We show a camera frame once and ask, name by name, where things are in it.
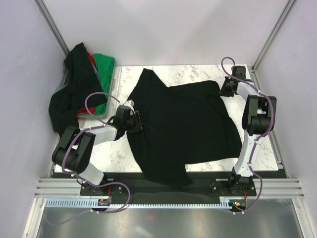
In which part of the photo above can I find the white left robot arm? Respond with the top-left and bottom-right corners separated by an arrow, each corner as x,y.
52,100 -> 143,195

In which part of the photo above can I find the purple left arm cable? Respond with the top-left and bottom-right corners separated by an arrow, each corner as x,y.
46,92 -> 131,226

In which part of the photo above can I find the clear plastic bin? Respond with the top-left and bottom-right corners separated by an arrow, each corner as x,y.
55,58 -> 118,120

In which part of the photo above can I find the right aluminium frame post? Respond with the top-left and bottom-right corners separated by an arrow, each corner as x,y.
251,0 -> 298,72

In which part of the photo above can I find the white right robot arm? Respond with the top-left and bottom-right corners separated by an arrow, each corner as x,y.
220,65 -> 277,178

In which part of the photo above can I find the black t shirt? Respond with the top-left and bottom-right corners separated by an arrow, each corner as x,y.
49,43 -> 103,136
127,69 -> 242,188

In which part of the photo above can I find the left aluminium frame post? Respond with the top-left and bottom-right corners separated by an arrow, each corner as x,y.
34,0 -> 69,56

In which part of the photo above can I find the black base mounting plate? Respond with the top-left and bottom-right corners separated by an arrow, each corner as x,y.
79,171 -> 258,205

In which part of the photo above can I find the green t shirt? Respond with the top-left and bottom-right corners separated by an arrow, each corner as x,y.
93,54 -> 115,116

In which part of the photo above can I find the white slotted cable duct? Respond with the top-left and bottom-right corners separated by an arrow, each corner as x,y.
45,197 -> 246,209

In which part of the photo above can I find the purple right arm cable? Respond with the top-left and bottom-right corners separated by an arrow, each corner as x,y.
220,57 -> 275,215

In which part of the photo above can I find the aluminium frame post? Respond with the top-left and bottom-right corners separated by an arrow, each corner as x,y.
251,0 -> 298,72
34,0 -> 69,56

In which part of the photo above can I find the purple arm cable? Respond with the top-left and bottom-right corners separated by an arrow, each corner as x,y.
220,57 -> 275,215
46,92 -> 131,226

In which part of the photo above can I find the aluminium front rail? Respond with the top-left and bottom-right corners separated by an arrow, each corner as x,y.
35,178 -> 304,199

